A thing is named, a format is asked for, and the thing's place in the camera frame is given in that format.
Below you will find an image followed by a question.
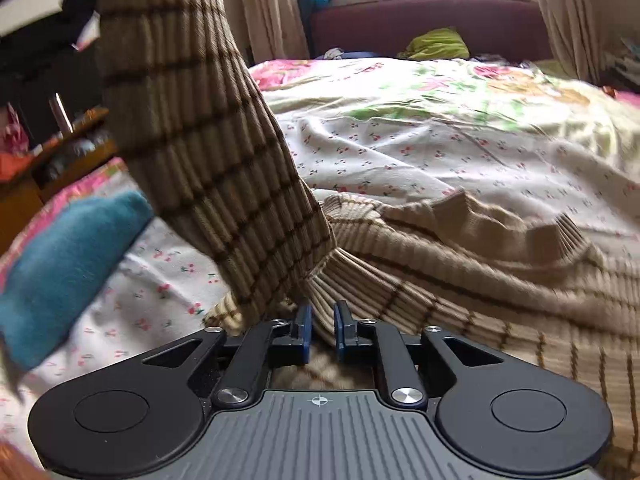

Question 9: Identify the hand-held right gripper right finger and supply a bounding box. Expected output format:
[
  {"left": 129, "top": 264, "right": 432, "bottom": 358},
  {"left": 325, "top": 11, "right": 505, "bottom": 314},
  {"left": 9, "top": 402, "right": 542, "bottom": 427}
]
[{"left": 332, "top": 300, "right": 506, "bottom": 406}]

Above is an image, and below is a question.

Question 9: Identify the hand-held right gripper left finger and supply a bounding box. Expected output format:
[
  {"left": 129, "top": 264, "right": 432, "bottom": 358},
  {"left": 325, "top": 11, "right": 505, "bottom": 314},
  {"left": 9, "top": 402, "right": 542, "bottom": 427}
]
[{"left": 141, "top": 300, "right": 313, "bottom": 411}]

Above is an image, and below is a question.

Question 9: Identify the beige striped ribbed sweater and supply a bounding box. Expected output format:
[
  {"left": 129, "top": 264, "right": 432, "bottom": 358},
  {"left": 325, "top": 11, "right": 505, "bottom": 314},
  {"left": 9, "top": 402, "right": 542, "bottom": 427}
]
[{"left": 96, "top": 0, "right": 640, "bottom": 480}]

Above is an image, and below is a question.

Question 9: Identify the black monitor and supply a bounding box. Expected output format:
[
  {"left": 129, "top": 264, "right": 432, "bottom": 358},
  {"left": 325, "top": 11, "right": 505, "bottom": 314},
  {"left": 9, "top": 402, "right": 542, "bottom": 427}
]
[{"left": 0, "top": 50, "right": 106, "bottom": 156}]

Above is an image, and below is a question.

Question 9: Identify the orange item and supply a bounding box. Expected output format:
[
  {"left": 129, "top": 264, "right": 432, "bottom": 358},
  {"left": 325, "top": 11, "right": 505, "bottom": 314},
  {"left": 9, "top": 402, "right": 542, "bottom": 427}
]
[{"left": 0, "top": 152, "right": 32, "bottom": 182}]

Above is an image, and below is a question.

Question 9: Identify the wooden desk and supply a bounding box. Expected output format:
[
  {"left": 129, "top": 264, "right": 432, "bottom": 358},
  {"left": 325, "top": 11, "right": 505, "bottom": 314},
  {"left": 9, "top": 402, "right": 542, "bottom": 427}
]
[{"left": 0, "top": 107, "right": 121, "bottom": 256}]

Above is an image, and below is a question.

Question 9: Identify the white cherry print bedsheet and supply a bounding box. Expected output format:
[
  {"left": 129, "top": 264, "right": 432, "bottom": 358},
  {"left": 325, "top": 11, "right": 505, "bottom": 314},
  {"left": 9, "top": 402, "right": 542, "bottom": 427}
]
[{"left": 0, "top": 87, "right": 640, "bottom": 466}]

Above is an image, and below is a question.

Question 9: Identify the beige curtain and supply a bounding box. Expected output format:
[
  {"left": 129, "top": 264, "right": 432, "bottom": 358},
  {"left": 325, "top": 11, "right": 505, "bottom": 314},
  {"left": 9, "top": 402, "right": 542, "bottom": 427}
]
[
  {"left": 235, "top": 0, "right": 311, "bottom": 66},
  {"left": 527, "top": 0, "right": 608, "bottom": 83}
]

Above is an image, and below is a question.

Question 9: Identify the teal fleece blanket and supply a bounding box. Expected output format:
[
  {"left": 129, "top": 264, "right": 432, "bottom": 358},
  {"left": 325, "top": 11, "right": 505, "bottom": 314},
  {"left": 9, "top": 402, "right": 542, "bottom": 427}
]
[{"left": 0, "top": 190, "right": 156, "bottom": 373}]

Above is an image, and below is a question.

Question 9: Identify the pink floral quilt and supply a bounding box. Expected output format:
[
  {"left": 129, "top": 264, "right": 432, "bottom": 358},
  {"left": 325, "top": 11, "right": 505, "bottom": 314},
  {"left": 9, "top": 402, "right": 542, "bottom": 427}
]
[{"left": 0, "top": 55, "right": 640, "bottom": 271}]

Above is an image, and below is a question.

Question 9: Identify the dark blue garment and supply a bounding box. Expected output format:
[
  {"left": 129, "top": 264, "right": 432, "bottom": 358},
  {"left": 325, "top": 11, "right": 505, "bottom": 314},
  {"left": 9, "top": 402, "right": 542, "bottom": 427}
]
[{"left": 324, "top": 47, "right": 382, "bottom": 61}]

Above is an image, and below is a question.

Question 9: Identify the green cloth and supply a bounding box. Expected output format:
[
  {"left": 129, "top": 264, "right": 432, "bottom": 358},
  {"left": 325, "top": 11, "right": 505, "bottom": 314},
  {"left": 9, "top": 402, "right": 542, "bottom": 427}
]
[{"left": 397, "top": 27, "right": 471, "bottom": 61}]

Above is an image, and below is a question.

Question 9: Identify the maroon padded headboard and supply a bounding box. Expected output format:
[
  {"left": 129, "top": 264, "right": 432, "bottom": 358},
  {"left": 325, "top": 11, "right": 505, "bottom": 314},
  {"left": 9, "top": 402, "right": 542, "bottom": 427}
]
[{"left": 310, "top": 0, "right": 556, "bottom": 61}]

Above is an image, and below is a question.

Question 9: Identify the pile of papers and books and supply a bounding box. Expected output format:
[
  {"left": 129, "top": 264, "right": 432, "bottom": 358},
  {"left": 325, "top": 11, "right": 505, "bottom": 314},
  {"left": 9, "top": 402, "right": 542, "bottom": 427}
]
[{"left": 602, "top": 35, "right": 640, "bottom": 91}]

